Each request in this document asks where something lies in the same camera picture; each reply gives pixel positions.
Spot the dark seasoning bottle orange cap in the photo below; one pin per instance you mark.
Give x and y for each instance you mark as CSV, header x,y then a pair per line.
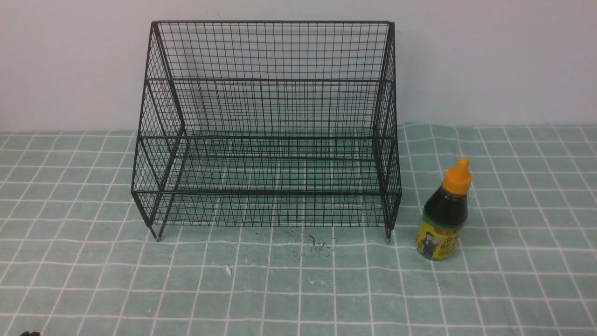
x,y
444,214

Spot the green white grid tablecloth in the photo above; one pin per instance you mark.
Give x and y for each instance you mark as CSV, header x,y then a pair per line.
x,y
77,260

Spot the black wire mesh shelf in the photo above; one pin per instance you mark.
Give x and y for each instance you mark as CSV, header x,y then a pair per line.
x,y
268,124

